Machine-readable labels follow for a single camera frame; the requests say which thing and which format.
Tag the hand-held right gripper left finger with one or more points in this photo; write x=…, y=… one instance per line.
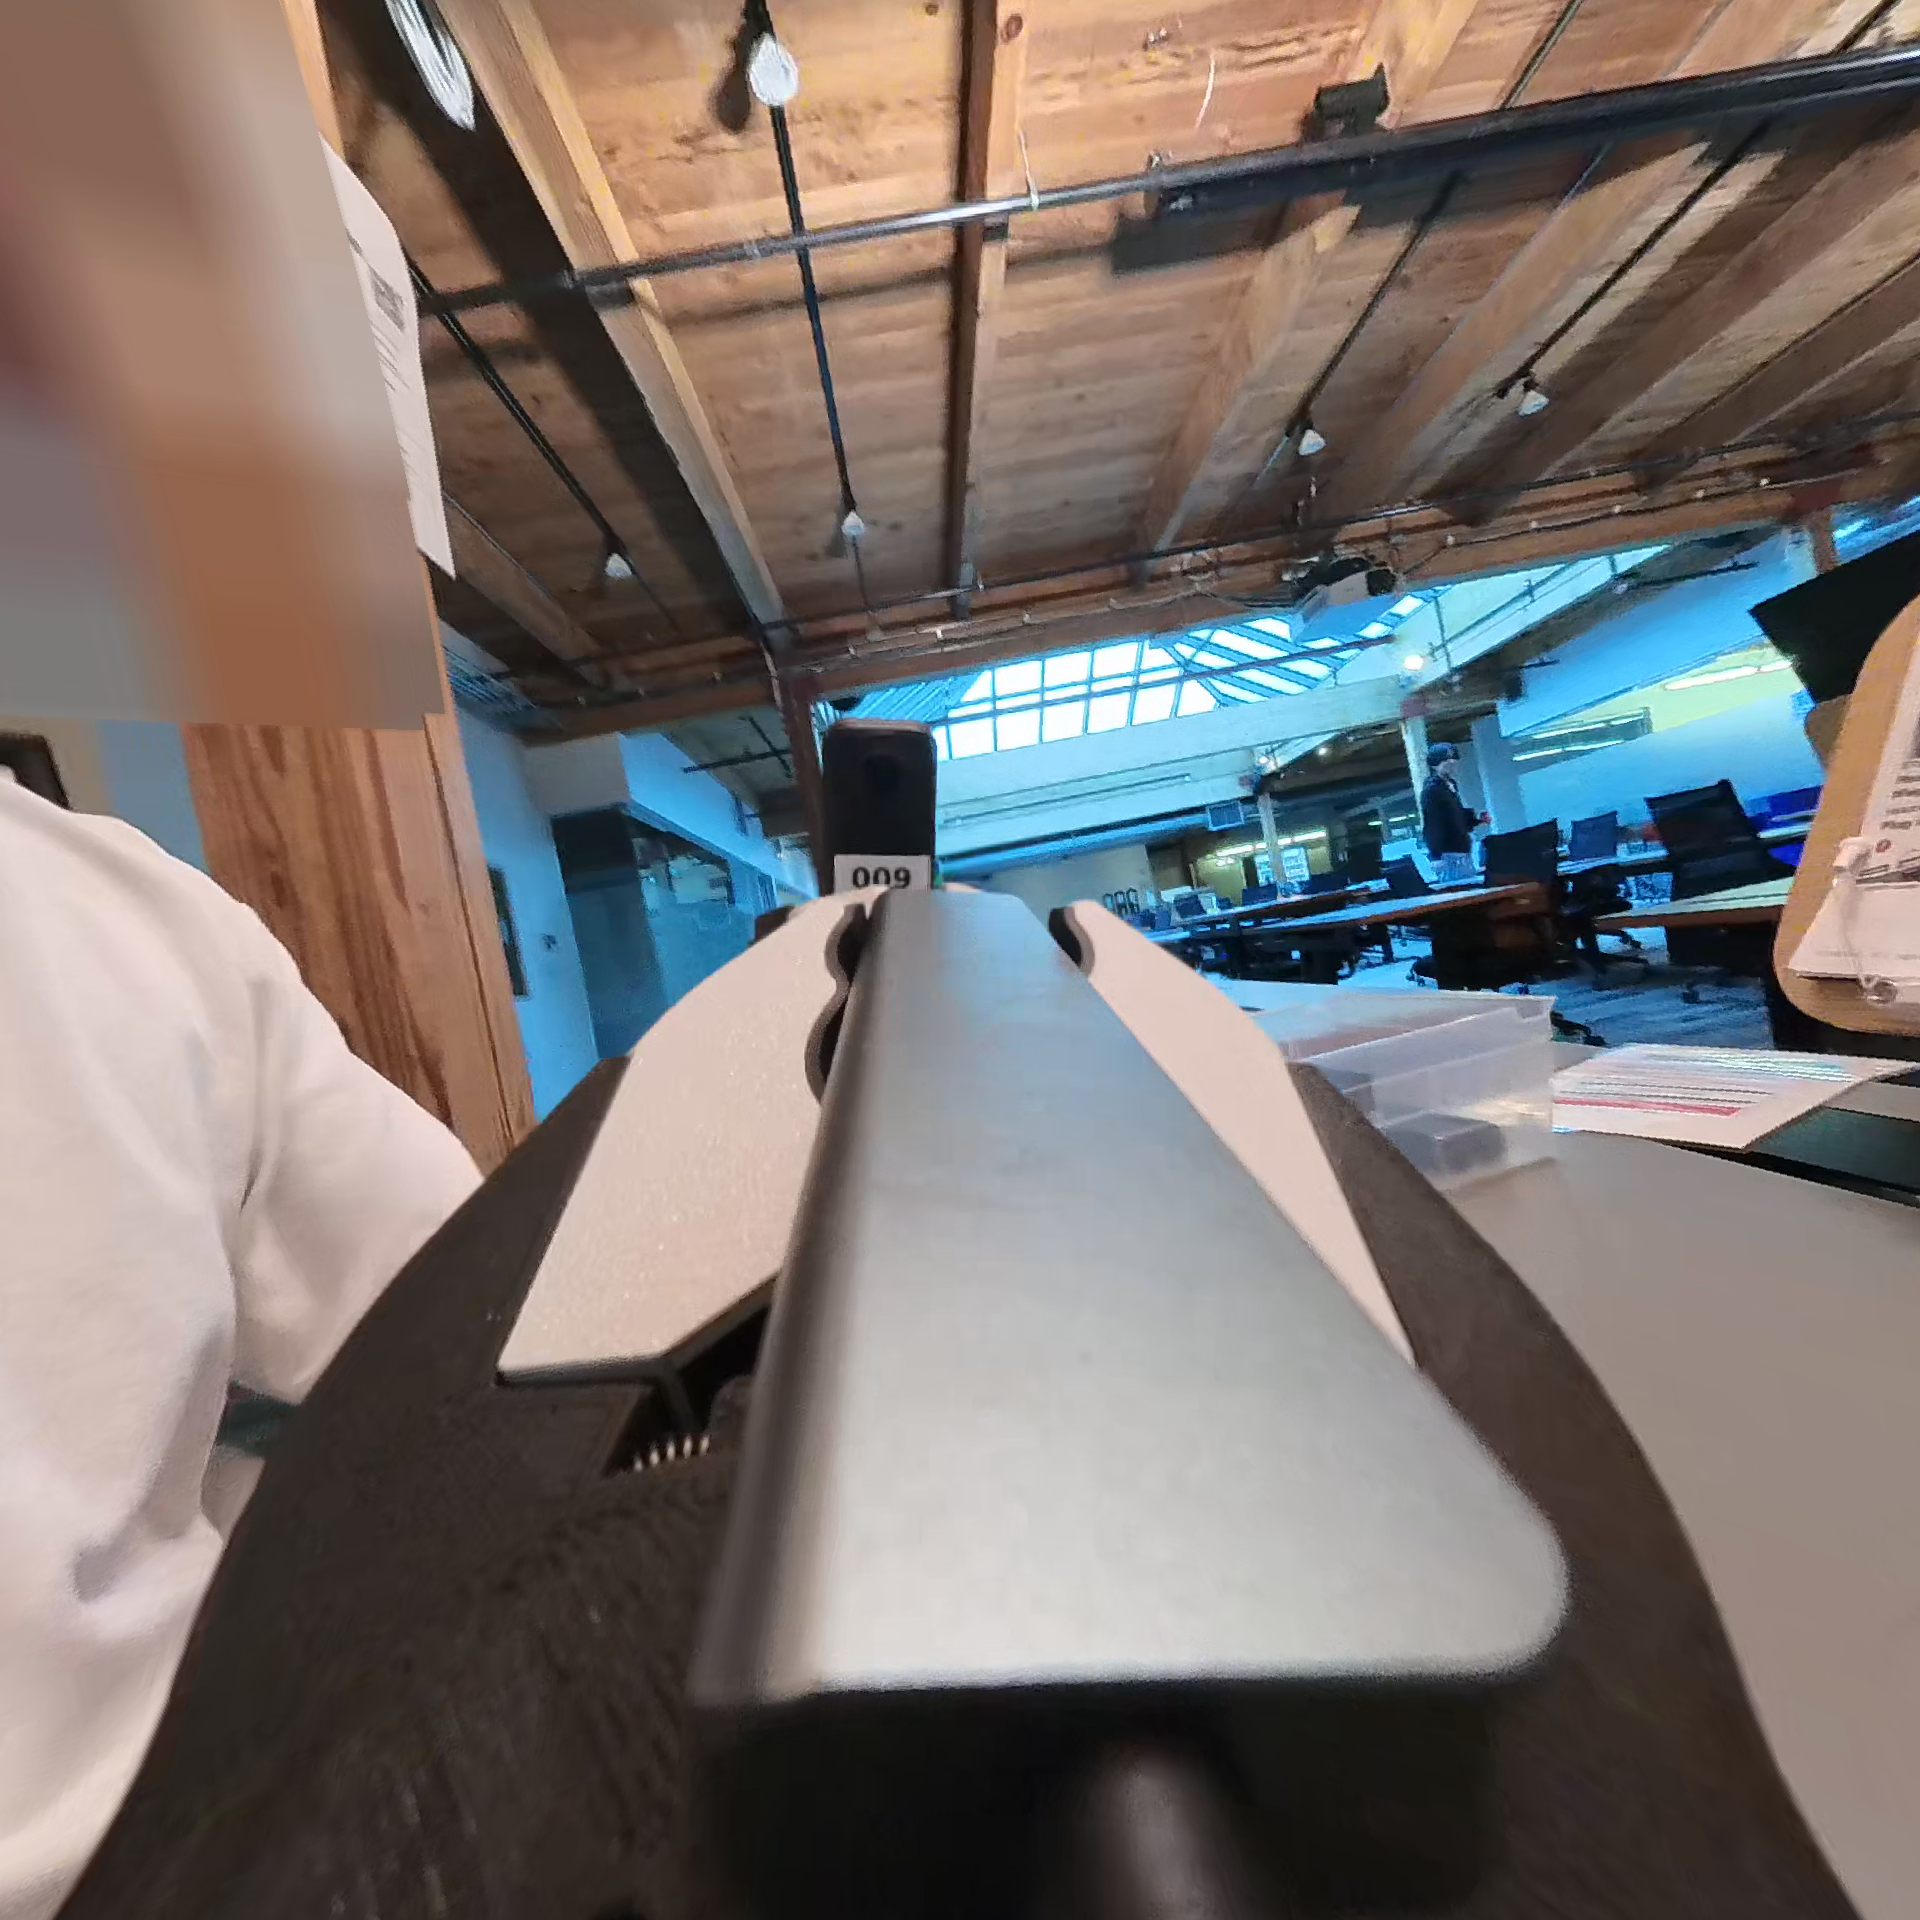
x=662, y=1200

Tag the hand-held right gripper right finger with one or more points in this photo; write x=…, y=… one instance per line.
x=1214, y=1078

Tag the clear plastic bin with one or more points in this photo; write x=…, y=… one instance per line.
x=1424, y=1078

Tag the grey usb hub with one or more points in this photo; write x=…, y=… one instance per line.
x=1080, y=1276

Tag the skylight window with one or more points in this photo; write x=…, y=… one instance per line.
x=1080, y=691

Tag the long wooden table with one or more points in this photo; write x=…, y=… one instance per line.
x=1382, y=914

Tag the white sheet red label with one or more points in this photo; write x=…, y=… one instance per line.
x=1710, y=1089

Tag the white ceiling projector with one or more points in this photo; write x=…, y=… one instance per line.
x=1346, y=586

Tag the group of black office chairs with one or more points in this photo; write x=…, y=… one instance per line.
x=1694, y=856

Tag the instruction sheet on wooden stand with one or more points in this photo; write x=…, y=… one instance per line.
x=1808, y=914

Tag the white paper notice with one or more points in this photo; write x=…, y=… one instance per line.
x=390, y=345

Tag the black ceiling pipe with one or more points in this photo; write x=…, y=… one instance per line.
x=1277, y=172

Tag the black monitor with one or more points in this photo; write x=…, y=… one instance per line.
x=1839, y=614

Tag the wooden post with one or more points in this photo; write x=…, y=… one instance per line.
x=376, y=900

